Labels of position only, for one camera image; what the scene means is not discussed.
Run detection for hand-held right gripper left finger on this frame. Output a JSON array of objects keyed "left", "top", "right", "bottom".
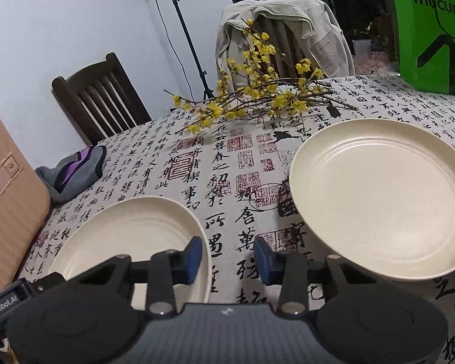
[{"left": 64, "top": 236, "right": 204, "bottom": 318}]

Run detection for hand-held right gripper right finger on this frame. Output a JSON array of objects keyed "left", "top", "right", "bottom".
[{"left": 253, "top": 236, "right": 393, "bottom": 316}]

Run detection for cream round plate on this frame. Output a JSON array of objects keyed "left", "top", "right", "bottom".
[
  {"left": 289, "top": 119, "right": 455, "bottom": 282},
  {"left": 49, "top": 196, "right": 212, "bottom": 312}
]

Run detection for calligraphy print tablecloth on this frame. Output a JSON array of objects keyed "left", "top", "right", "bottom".
[{"left": 17, "top": 74, "right": 455, "bottom": 364}]

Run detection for grey purple fabric pouch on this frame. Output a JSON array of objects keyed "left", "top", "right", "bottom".
[{"left": 35, "top": 145, "right": 107, "bottom": 203}]

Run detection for yellow blossom branches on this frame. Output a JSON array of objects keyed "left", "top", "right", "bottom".
[{"left": 163, "top": 18, "right": 359, "bottom": 137}]

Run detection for dark wooden chair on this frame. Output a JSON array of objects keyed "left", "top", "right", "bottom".
[
  {"left": 250, "top": 17, "right": 315, "bottom": 80},
  {"left": 52, "top": 52, "right": 152, "bottom": 147}
]

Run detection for pink soft item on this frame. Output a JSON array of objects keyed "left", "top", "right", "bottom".
[{"left": 354, "top": 51, "right": 387, "bottom": 74}]

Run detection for beige jacket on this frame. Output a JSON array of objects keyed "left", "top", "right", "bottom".
[{"left": 216, "top": 0, "right": 356, "bottom": 84}]

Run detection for green paper bag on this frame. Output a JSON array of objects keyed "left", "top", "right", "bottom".
[{"left": 387, "top": 0, "right": 455, "bottom": 95}]

